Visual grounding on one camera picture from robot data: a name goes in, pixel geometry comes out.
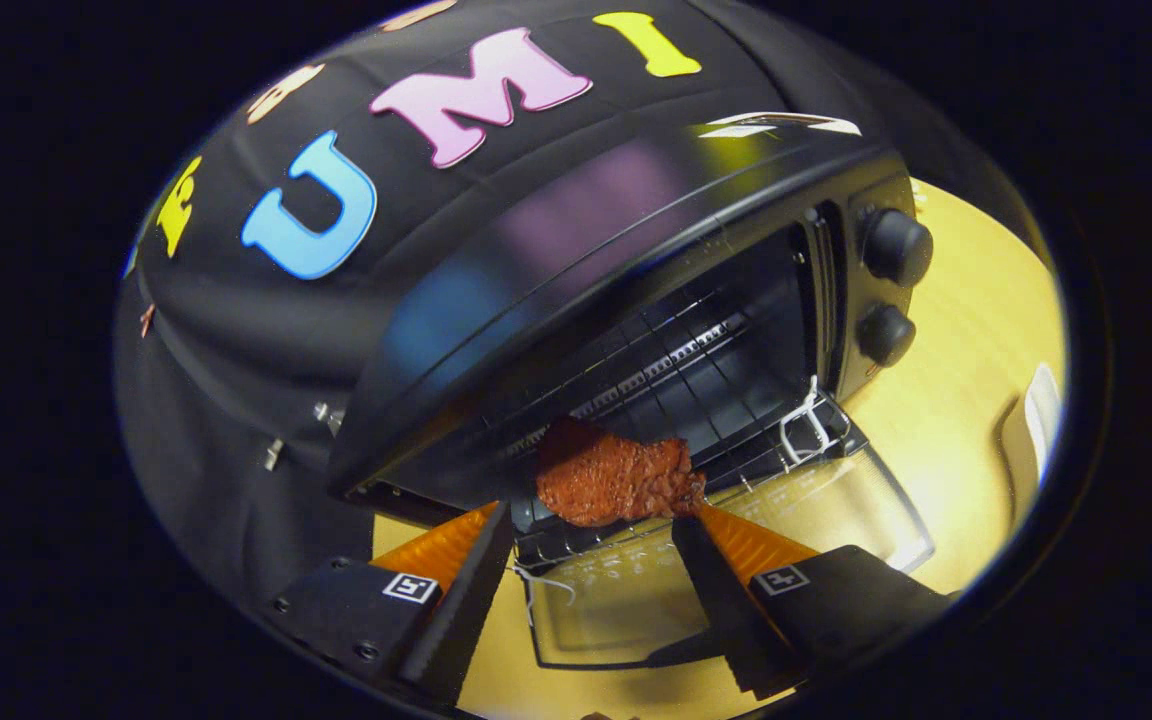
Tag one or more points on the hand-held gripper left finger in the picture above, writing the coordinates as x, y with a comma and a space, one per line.
461, 610

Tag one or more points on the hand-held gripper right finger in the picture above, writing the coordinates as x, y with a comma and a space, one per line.
726, 610

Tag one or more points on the reddish brown meat slice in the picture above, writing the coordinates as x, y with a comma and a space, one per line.
616, 480

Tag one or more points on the black toaster oven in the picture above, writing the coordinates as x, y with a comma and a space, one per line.
586, 250

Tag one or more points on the silver metal clip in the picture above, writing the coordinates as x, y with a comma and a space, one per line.
273, 455

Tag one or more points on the white foam tray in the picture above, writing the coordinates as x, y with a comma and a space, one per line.
1034, 430

